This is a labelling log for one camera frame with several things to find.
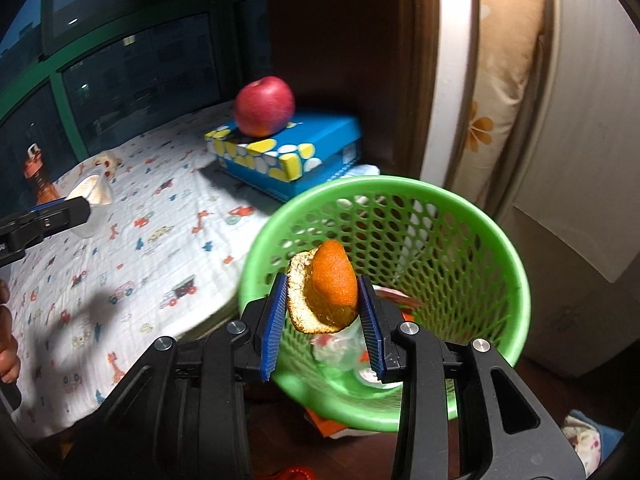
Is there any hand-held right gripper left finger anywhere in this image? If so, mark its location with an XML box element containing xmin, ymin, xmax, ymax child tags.
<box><xmin>60</xmin><ymin>272</ymin><xmax>290</xmax><ymax>480</ymax></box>

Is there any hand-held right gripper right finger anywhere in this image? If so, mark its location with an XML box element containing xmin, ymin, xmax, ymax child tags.
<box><xmin>356</xmin><ymin>275</ymin><xmax>586</xmax><ymax>480</ymax></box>

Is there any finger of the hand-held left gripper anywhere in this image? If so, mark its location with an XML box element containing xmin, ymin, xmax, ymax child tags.
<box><xmin>22</xmin><ymin>195</ymin><xmax>92</xmax><ymax>247</ymax></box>

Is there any clear plastic clamshell container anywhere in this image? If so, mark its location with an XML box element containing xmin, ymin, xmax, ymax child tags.
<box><xmin>310</xmin><ymin>327</ymin><xmax>373</xmax><ymax>371</ymax></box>

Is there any clear plastic cup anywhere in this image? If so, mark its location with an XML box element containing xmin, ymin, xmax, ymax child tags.
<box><xmin>65</xmin><ymin>174</ymin><xmax>113</xmax><ymax>240</ymax></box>

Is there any pink snack packet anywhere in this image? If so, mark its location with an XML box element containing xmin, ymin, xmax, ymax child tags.
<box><xmin>372</xmin><ymin>285</ymin><xmax>426</xmax><ymax>323</ymax></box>

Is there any orange peel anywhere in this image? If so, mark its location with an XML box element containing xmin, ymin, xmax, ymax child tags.
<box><xmin>286</xmin><ymin>240</ymin><xmax>360</xmax><ymax>335</ymax></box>

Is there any green plastic mesh basket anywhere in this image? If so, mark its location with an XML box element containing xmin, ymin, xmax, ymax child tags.
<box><xmin>239</xmin><ymin>176</ymin><xmax>531</xmax><ymax>433</ymax></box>

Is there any person's left hand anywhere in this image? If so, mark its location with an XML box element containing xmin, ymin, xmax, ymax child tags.
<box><xmin>0</xmin><ymin>280</ymin><xmax>22</xmax><ymax>385</ymax></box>

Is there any orange drink bottle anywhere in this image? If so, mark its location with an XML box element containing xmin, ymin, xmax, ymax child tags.
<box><xmin>22</xmin><ymin>142</ymin><xmax>61</xmax><ymax>206</ymax></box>

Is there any small beige red packet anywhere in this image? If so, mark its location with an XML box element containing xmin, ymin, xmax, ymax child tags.
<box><xmin>94</xmin><ymin>151</ymin><xmax>123</xmax><ymax>181</ymax></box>

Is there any white printed blanket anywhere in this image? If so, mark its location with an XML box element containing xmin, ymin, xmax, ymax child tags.
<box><xmin>0</xmin><ymin>100</ymin><xmax>351</xmax><ymax>441</ymax></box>

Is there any orange red box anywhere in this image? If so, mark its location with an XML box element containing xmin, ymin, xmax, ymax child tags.
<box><xmin>305</xmin><ymin>407</ymin><xmax>373</xmax><ymax>441</ymax></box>

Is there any dark window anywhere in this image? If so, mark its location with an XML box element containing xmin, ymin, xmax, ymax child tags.
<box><xmin>0</xmin><ymin>0</ymin><xmax>271</xmax><ymax>201</ymax></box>

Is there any blue spotted tissue box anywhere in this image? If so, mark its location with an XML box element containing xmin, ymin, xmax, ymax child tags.
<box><xmin>204</xmin><ymin>112</ymin><xmax>363</xmax><ymax>202</ymax></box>

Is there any red apple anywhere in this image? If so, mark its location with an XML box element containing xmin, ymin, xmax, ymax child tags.
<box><xmin>235</xmin><ymin>76</ymin><xmax>296</xmax><ymax>137</ymax></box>

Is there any blue and white cloth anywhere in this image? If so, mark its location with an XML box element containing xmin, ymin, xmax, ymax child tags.
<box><xmin>560</xmin><ymin>410</ymin><xmax>626</xmax><ymax>480</ymax></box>

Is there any beige flower print pillow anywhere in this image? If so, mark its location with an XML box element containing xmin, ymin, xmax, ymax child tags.
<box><xmin>450</xmin><ymin>0</ymin><xmax>551</xmax><ymax>211</ymax></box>

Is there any white cabinet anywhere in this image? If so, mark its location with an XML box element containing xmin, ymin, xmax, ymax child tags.
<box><xmin>500</xmin><ymin>0</ymin><xmax>640</xmax><ymax>381</ymax></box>

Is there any dark brown wooden panel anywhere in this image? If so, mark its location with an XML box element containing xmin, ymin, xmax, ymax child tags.
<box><xmin>270</xmin><ymin>0</ymin><xmax>436</xmax><ymax>181</ymax></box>

